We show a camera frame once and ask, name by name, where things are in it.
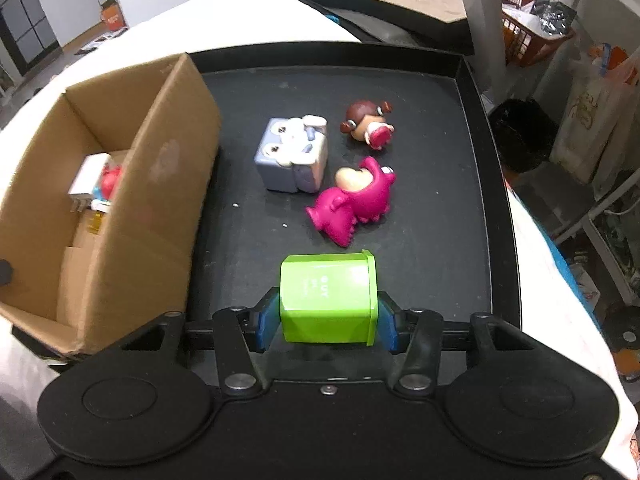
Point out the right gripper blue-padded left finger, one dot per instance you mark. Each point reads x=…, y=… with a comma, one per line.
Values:
x=239, y=332

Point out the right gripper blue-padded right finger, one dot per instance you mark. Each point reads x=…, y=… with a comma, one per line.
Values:
x=415, y=337

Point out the green plastic cube container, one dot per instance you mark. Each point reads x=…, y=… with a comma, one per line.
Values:
x=329, y=299

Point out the blue smurf figurine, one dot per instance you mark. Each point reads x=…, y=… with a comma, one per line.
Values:
x=105, y=189

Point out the white small box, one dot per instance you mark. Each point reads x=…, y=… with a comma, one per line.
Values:
x=86, y=186

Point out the pink bear figurine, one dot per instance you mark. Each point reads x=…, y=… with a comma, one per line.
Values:
x=360, y=195

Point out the lavender block robot toy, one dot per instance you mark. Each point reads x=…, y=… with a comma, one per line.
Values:
x=292, y=153

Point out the brown-haired doll figurine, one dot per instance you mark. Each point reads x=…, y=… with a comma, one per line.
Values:
x=365, y=121

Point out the brown cardboard box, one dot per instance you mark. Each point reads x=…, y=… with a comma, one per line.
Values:
x=78, y=291

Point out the black shallow tray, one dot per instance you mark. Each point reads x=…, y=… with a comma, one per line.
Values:
x=447, y=243

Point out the orange carton on floor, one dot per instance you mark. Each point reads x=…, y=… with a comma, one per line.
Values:
x=112, y=17

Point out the red plastic basket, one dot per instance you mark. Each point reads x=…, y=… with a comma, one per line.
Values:
x=525, y=43

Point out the black framed cork tray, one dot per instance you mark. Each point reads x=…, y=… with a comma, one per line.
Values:
x=437, y=24

